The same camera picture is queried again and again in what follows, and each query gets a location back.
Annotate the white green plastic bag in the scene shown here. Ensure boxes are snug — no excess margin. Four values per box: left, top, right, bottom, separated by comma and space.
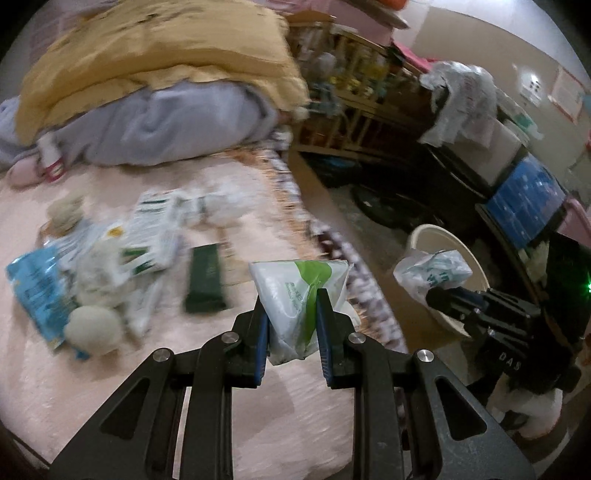
249, 260, 361, 366

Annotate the white printed bag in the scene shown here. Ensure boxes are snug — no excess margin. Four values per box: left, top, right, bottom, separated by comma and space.
393, 249, 473, 306

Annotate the cream round trash bin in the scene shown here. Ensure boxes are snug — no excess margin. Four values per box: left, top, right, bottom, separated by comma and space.
394, 224, 490, 338

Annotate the dark green flat box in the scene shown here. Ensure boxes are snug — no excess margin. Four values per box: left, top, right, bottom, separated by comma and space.
183, 244, 228, 314

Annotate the blue plastic storage box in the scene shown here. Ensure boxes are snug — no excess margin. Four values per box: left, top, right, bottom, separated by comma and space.
485, 154, 566, 250

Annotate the beige crumpled paper ball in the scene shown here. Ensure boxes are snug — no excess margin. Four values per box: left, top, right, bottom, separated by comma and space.
64, 306, 124, 356

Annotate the blue snack wrapper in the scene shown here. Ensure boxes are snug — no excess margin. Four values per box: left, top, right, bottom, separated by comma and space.
5, 246, 78, 350

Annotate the large white plastic bag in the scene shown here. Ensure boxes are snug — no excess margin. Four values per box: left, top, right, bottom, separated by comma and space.
419, 61, 497, 149

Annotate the lavender grey blanket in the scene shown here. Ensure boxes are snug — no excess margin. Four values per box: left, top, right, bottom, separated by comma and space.
0, 80, 281, 168

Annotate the wooden baby crib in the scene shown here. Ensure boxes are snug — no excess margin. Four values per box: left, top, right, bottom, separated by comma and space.
287, 11, 435, 160

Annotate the yellow ruffled pillow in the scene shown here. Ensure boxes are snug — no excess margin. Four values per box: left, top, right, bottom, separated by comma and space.
15, 1, 310, 145

